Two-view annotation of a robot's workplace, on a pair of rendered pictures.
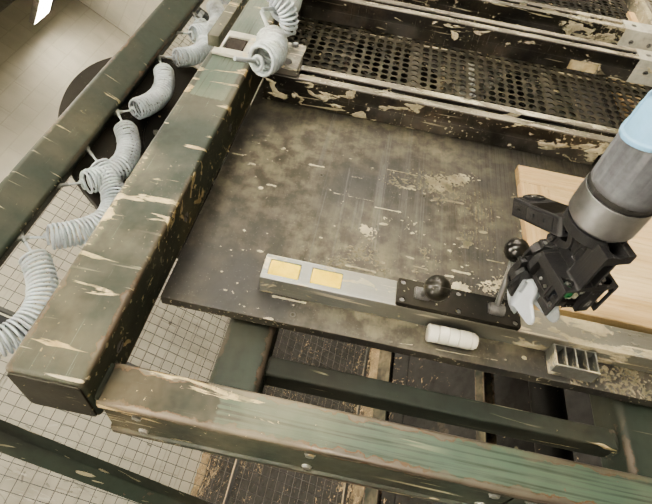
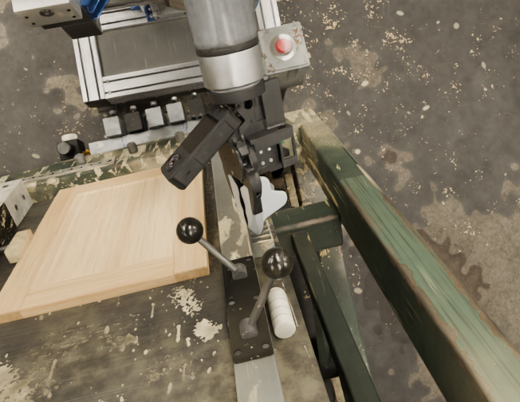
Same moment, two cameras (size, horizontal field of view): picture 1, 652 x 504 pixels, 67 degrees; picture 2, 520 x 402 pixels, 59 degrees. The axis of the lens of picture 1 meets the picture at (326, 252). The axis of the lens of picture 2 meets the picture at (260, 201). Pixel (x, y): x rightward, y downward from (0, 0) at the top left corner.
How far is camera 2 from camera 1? 0.58 m
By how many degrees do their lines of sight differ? 71
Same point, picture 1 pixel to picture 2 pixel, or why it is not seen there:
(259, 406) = not seen: outside the picture
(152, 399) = not seen: outside the picture
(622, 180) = (246, 16)
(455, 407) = (336, 319)
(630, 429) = (289, 222)
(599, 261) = (276, 88)
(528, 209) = (197, 155)
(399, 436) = (435, 296)
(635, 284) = (159, 222)
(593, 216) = (255, 62)
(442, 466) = (434, 265)
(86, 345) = not seen: outside the picture
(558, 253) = (248, 135)
